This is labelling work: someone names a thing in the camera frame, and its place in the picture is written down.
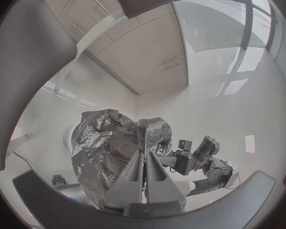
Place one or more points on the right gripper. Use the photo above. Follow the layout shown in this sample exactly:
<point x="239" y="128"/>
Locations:
<point x="184" y="163"/>

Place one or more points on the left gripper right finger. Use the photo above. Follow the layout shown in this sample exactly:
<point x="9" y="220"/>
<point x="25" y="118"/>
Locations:
<point x="164" y="192"/>

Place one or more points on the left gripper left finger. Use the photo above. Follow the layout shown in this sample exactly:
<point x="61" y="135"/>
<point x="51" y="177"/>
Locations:
<point x="124" y="189"/>

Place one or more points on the black plastic bag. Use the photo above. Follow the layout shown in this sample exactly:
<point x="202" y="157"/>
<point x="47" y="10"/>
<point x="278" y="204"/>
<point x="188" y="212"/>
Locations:
<point x="97" y="147"/>

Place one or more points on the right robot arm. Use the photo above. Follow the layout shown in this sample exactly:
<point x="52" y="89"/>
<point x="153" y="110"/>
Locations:
<point x="207" y="148"/>

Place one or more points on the white trash bin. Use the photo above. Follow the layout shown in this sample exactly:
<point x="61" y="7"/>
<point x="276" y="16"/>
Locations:
<point x="67" y="137"/>

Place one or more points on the beige floor cabinet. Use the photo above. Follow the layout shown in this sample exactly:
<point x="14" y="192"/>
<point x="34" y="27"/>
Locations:
<point x="138" y="51"/>

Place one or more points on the window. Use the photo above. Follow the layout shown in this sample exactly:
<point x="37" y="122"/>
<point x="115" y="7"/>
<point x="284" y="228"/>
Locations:
<point x="216" y="20"/>

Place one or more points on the grey padded white chair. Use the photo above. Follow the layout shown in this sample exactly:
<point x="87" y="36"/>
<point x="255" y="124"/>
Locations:
<point x="26" y="68"/>

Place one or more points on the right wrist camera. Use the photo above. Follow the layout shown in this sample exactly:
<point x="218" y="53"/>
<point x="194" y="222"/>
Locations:
<point x="184" y="145"/>

